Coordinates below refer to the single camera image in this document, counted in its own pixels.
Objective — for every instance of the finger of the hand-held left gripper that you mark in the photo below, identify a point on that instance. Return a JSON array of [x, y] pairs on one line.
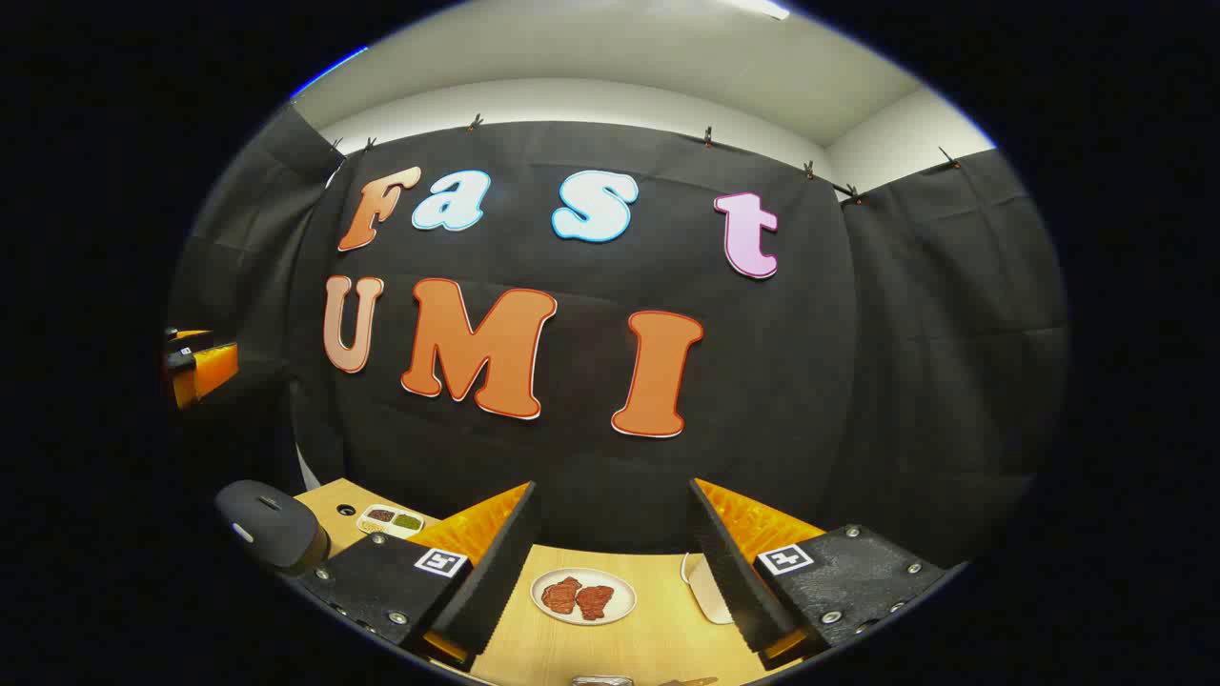
[[212, 372], [189, 335]]

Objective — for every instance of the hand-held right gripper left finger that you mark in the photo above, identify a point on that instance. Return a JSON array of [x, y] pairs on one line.
[[496, 581]]

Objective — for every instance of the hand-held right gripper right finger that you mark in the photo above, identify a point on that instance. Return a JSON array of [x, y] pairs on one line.
[[729, 572]]

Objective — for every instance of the silver black rice cooker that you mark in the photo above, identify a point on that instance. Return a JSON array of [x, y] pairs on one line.
[[272, 524]]

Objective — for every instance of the white toaster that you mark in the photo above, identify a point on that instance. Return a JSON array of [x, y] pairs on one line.
[[710, 595]]

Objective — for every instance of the red meat piece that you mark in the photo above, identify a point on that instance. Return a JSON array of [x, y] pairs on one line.
[[560, 596], [596, 602]]

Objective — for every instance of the white round plate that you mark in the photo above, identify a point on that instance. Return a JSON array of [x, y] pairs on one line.
[[583, 575]]

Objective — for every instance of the white divided seasoning dish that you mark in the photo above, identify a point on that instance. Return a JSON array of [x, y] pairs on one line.
[[391, 520]]

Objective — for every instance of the black backdrop cloth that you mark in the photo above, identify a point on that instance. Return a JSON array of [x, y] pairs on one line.
[[591, 476]]

